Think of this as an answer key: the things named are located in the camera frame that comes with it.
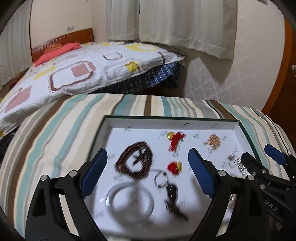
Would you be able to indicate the plaid blue bed sheet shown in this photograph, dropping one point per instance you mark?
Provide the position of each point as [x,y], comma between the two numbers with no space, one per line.
[153,81]

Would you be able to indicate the wall light switch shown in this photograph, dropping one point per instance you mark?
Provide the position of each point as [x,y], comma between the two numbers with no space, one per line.
[264,1]

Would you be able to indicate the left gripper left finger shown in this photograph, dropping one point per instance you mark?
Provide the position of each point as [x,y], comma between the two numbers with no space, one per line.
[46,220]

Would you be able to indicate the gold charm red knot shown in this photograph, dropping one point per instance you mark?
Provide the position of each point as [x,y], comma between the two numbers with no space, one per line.
[175,167]

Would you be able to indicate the striped tablecloth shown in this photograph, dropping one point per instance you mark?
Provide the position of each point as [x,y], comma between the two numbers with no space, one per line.
[58,137]

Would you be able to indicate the middle white curtain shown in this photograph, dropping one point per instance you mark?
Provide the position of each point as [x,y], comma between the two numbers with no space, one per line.
[122,20]

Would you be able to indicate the green shallow box tray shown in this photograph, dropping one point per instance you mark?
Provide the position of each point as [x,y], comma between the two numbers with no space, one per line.
[168,202]

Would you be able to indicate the red pink pillow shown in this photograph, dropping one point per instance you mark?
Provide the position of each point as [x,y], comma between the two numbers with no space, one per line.
[57,51]

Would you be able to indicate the right white curtain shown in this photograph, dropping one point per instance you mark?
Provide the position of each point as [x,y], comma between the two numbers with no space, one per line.
[206,26]

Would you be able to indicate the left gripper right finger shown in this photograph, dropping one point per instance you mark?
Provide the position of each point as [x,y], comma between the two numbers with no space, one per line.
[249,219]

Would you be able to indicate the silver crystal brooch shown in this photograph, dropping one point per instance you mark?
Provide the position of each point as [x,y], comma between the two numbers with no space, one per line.
[235,162]

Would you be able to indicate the left white curtain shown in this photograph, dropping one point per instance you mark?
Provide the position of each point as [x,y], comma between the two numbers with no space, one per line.
[15,44]

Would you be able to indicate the pale jade bangle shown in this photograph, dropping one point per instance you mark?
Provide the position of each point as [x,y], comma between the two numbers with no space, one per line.
[129,202]

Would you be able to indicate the wooden headboard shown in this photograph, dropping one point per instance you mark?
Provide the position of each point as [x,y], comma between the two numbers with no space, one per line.
[81,36]

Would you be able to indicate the gold coin red tassel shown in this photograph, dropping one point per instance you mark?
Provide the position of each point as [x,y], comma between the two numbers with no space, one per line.
[175,138]

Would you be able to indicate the wooden door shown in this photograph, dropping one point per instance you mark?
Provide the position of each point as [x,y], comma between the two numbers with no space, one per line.
[280,105]

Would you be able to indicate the orange embroidered cushion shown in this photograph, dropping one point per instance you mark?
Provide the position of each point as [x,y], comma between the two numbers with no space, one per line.
[53,47]

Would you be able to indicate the wall power outlet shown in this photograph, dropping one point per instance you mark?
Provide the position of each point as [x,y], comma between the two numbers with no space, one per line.
[70,28]

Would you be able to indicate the white curtain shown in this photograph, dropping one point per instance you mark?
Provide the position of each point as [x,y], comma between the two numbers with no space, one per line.
[206,26]
[122,20]
[15,44]

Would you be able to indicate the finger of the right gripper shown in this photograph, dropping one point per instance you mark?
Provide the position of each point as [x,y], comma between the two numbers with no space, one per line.
[275,154]
[253,166]

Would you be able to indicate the metal door lock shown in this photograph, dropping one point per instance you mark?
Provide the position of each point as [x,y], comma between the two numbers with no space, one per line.
[293,69]

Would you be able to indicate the patterned white bed quilt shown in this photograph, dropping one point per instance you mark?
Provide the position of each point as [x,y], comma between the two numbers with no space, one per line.
[84,70]

